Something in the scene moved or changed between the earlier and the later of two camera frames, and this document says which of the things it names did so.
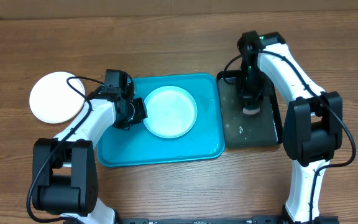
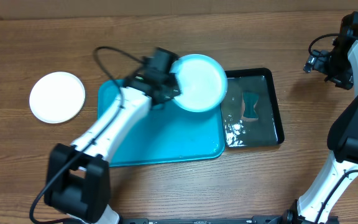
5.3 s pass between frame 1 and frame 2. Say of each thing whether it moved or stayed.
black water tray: stayed
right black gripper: moved
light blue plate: moved
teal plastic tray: stayed
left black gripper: moved
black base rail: stayed
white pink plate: stayed
